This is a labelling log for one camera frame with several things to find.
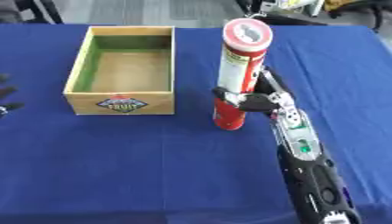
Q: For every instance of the black chair legs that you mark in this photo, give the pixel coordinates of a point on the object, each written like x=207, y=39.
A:
x=38, y=11

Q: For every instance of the tan cardboard box green inside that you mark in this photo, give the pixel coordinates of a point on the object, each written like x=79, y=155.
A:
x=122, y=75

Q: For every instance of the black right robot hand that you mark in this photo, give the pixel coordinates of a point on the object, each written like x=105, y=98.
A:
x=261, y=97

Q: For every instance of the silver and black right robot arm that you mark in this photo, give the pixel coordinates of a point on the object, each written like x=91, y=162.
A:
x=306, y=163

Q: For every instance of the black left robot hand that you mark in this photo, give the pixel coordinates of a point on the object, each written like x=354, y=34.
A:
x=7, y=94

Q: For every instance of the red and white tall canister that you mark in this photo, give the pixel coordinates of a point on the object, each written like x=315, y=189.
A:
x=240, y=61

